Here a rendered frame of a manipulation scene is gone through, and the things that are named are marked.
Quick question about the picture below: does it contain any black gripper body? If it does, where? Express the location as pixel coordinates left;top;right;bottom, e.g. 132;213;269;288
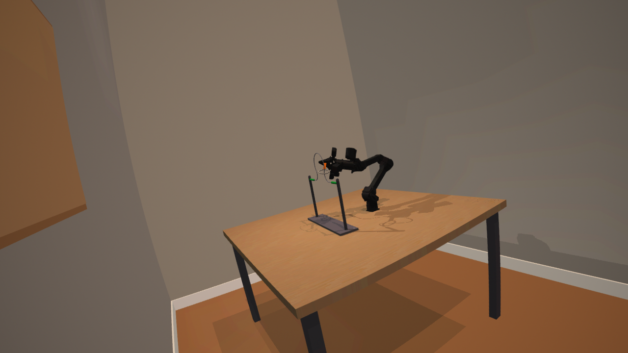
329;147;345;179

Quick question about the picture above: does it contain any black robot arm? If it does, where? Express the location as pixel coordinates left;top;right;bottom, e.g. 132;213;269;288
332;148;393;212

